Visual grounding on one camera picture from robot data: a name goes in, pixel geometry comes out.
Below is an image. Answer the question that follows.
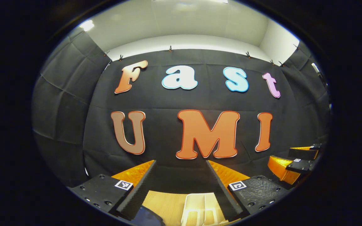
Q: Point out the white bookshelf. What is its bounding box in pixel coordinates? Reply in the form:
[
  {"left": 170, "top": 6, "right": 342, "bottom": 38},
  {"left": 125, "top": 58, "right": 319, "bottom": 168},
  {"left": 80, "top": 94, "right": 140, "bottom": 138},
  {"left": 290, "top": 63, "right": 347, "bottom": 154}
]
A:
[{"left": 180, "top": 192, "right": 228, "bottom": 226}]

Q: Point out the row of small cloth clips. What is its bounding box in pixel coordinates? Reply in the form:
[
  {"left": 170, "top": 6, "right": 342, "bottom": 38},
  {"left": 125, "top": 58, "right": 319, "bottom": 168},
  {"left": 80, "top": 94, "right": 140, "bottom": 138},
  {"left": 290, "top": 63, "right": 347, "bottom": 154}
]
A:
[{"left": 104, "top": 45, "right": 301, "bottom": 68}]

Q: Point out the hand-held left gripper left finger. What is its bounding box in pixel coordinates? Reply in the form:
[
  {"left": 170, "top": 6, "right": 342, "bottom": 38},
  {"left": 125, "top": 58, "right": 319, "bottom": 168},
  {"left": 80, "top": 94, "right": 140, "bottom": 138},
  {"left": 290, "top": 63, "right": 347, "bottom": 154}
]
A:
[{"left": 69, "top": 159, "right": 157, "bottom": 221}]

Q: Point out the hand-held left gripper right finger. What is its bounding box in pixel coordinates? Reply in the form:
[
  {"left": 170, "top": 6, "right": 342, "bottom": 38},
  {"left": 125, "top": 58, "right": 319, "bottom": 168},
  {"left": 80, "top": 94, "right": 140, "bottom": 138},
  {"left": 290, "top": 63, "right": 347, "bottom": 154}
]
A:
[{"left": 206, "top": 160, "right": 290, "bottom": 218}]

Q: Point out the blue schoolbag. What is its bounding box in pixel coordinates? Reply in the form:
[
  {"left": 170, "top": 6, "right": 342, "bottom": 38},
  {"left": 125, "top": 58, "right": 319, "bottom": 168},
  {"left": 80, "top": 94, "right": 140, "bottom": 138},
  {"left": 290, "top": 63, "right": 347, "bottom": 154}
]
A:
[{"left": 130, "top": 206, "right": 166, "bottom": 226}]

